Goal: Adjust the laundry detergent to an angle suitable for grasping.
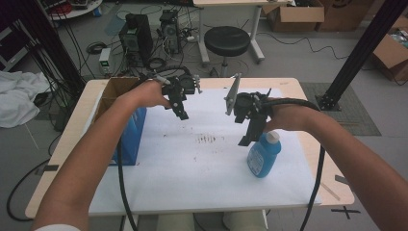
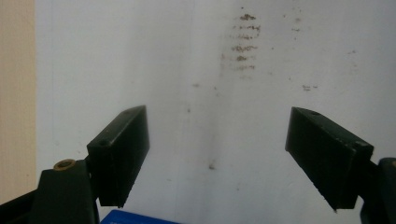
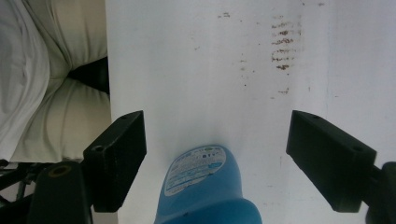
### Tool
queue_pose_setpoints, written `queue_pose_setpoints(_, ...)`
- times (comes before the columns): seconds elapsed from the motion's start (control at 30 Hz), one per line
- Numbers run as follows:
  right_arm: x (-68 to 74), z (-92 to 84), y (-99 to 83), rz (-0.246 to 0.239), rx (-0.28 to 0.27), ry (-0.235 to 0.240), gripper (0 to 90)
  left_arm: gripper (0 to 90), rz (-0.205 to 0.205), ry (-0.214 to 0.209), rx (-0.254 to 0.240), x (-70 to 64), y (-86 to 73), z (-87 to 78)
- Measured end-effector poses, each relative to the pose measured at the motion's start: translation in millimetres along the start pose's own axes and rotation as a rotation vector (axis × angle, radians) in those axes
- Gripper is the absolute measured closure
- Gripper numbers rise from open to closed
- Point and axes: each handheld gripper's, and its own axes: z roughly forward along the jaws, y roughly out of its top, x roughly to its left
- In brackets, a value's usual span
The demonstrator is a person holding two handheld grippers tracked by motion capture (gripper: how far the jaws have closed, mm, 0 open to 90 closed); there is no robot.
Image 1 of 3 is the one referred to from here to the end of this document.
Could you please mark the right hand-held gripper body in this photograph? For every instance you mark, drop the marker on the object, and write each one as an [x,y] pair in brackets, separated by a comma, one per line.
[248,104]

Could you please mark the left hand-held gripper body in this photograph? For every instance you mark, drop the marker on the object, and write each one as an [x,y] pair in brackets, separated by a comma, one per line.
[179,86]

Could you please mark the blue bottle with white cap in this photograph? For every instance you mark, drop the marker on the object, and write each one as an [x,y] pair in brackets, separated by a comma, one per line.
[263,157]

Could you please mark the blue cardboard box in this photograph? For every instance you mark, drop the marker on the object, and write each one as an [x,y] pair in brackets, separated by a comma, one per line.
[131,141]

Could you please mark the person's right hand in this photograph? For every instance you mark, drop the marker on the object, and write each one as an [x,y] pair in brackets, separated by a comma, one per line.
[287,117]

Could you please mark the person's left hand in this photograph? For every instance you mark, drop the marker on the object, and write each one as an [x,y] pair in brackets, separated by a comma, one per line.
[147,94]

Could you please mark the grey computer tower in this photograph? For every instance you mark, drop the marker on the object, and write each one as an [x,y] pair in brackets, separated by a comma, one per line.
[170,30]

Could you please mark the white table mat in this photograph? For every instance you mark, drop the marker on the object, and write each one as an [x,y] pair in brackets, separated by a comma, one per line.
[208,173]

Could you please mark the black computer tower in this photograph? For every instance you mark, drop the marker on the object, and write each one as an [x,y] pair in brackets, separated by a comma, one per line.
[136,38]

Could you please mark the black round stool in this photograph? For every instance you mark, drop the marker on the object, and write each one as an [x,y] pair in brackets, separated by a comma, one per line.
[227,40]

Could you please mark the white desk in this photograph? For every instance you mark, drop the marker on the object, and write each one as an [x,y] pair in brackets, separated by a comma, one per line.
[256,29]

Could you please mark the white power supply unit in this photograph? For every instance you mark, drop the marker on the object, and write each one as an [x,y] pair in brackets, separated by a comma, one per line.
[105,61]

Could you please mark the person's right leg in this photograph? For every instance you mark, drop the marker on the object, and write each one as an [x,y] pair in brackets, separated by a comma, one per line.
[245,221]

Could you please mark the person's leg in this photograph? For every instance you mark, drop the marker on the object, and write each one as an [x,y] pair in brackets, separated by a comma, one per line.
[174,223]
[245,221]

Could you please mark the dark grey floor mat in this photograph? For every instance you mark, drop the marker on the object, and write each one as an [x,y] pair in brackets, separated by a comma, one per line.
[356,120]

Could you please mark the grey tape strip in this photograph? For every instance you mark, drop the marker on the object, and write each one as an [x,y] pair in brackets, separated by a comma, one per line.
[342,179]

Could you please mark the open brown cardboard box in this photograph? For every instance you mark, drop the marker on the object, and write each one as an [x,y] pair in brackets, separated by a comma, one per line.
[295,14]

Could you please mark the light wooden table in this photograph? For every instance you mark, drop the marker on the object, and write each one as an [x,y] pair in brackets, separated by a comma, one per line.
[72,134]

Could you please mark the person's left leg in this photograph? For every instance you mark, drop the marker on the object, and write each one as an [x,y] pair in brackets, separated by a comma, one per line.
[174,223]

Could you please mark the round white table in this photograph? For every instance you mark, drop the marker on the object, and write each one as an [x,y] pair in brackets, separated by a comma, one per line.
[78,12]

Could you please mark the black metal stand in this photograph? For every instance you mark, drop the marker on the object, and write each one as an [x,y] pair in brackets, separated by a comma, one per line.
[362,49]

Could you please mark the large closed cardboard box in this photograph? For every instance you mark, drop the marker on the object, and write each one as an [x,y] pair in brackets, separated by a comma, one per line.
[344,14]

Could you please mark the brown cardboard box with contents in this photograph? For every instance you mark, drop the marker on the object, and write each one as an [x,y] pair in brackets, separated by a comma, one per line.
[389,54]

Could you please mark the white cloth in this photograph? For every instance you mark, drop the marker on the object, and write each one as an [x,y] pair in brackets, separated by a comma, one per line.
[17,96]

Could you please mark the white sleeve cuff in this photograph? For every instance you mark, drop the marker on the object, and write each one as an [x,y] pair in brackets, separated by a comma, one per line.
[57,228]

